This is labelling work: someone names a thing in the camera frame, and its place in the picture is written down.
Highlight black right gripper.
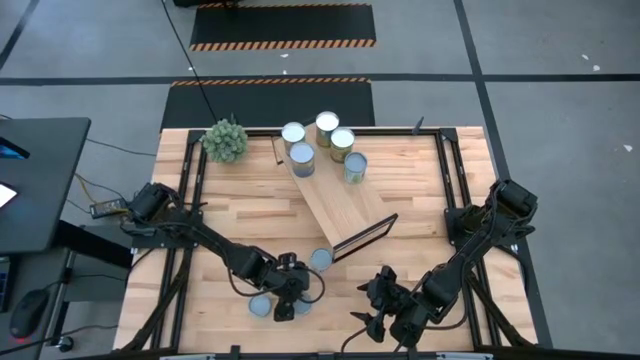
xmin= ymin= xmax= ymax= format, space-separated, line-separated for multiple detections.
xmin=349 ymin=266 xmax=426 ymax=346

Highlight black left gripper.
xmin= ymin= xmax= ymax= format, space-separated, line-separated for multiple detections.
xmin=262 ymin=252 xmax=311 ymax=322

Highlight short Sweet Peas can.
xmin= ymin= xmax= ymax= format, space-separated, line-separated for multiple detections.
xmin=292 ymin=295 xmax=315 ymax=317

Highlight teal Tuna Fish can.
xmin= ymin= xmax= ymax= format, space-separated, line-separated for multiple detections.
xmin=248 ymin=293 xmax=274 ymax=319

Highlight short grey-lidded can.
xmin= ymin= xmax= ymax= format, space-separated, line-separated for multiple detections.
xmin=309 ymin=247 xmax=335 ymax=273

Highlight tall blue Peas can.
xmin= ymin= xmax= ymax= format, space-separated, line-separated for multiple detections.
xmin=289 ymin=141 xmax=317 ymax=179

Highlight white mixed vegetables can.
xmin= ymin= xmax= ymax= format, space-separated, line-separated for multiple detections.
xmin=343 ymin=151 xmax=369 ymax=185

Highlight tall can with peach picture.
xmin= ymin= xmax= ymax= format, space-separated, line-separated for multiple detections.
xmin=280 ymin=121 xmax=307 ymax=151

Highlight tall Oranges label can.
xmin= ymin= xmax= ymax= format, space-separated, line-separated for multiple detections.
xmin=329 ymin=127 xmax=357 ymax=164

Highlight tall Carrots label can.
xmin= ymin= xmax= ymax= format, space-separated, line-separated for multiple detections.
xmin=314 ymin=110 xmax=341 ymax=149

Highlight wooden tray board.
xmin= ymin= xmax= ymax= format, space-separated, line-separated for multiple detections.
xmin=271 ymin=117 xmax=400 ymax=264

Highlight green plant in white pot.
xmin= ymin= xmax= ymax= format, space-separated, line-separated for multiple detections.
xmin=201 ymin=118 xmax=250 ymax=165

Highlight black hazard-striped floor mat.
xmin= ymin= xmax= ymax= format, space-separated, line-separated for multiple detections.
xmin=159 ymin=77 xmax=376 ymax=132
xmin=188 ymin=2 xmax=377 ymax=53

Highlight black power adapter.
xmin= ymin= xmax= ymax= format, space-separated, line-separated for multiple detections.
xmin=88 ymin=197 xmax=130 ymax=220

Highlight black computer mouse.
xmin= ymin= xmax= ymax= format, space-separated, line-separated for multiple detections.
xmin=8 ymin=288 xmax=51 ymax=342

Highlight black desk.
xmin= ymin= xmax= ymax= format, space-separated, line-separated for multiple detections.
xmin=0 ymin=116 xmax=93 ymax=256

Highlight tablet with lit screen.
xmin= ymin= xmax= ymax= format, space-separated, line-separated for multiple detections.
xmin=0 ymin=135 xmax=31 ymax=162

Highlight black aluminium table frame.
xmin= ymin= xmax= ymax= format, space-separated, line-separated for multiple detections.
xmin=117 ymin=127 xmax=554 ymax=360

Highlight thin grey floor cable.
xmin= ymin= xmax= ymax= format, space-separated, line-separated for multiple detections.
xmin=84 ymin=137 xmax=159 ymax=159

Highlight yellow cable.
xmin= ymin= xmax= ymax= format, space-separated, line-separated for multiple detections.
xmin=73 ymin=172 xmax=126 ymax=216

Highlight black floor cable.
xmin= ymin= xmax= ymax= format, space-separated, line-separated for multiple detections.
xmin=158 ymin=0 xmax=220 ymax=124

